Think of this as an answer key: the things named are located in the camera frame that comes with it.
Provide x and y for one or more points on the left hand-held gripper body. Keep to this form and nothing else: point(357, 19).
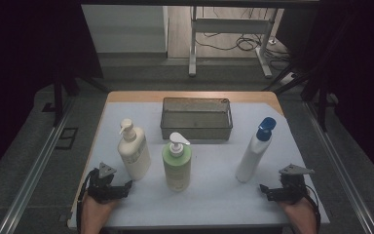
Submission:
point(102, 190)

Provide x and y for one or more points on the green pump bottle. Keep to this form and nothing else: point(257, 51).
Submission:
point(177, 169)

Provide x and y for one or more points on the white cabinet panel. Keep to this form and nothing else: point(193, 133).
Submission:
point(125, 29)

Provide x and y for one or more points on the white power strip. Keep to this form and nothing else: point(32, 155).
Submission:
point(288, 79)

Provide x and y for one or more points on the white bottle with blue cap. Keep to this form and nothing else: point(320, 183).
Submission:
point(253, 156)

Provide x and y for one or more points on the person's right hand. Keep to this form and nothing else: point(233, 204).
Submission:
point(297, 211)

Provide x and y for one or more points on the light blue mat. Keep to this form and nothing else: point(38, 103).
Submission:
point(214, 201)

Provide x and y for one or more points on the black metal stand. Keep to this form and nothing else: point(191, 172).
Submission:
point(57, 97)
point(321, 97)

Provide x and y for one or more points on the person's left hand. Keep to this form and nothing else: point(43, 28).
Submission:
point(99, 211)

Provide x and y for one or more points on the aluminium rail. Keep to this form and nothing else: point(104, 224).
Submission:
point(341, 169)
point(32, 172)

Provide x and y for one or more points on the grey metal mesh basket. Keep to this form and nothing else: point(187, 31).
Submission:
point(196, 128)

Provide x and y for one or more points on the cream pump bottle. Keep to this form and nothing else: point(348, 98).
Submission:
point(135, 156)

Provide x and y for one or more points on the white metal desk frame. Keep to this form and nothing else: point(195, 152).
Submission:
point(230, 25)

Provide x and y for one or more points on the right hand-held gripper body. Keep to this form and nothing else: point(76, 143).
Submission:
point(292, 187)

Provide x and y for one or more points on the dark curtain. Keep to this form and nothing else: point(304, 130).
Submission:
point(16, 65)
point(360, 74)

